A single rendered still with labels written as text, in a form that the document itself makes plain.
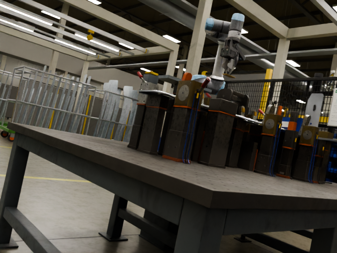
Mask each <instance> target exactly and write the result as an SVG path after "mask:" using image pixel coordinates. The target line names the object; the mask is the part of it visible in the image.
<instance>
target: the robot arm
mask: <svg viewBox="0 0 337 253"><path fill-rule="evenodd" d="M243 23H244V15H243V14H240V13H235V14H233V15H232V18H231V22H227V21H221V20H216V19H213V18H207V19H206V24H205V32H206V34H207V35H209V36H211V37H213V38H217V39H218V43H219V47H218V51H217V56H216V60H215V64H214V69H213V73H212V75H211V76H210V79H211V80H210V82H209V83H208V85H207V86H206V87H205V88H207V89H210V90H212V92H211V93H208V94H213V95H217V93H218V91H219V90H220V89H224V87H225V81H224V78H223V74H224V70H225V72H226V74H229V75H230V74H231V73H232V71H233V70H234V68H235V67H236V65H237V63H238V61H244V60H245V59H246V58H245V56H244V54H243V53H242V51H241V50H240V48H239V46H238V45H237V44H238V43H239V41H240V37H241V33H242V28H243ZM229 69H230V71H229ZM206 78H207V77H206V76H205V75H193V76H192V79H191V80H194V81H197V82H200V83H203V82H204V81H205V79H206Z"/></svg>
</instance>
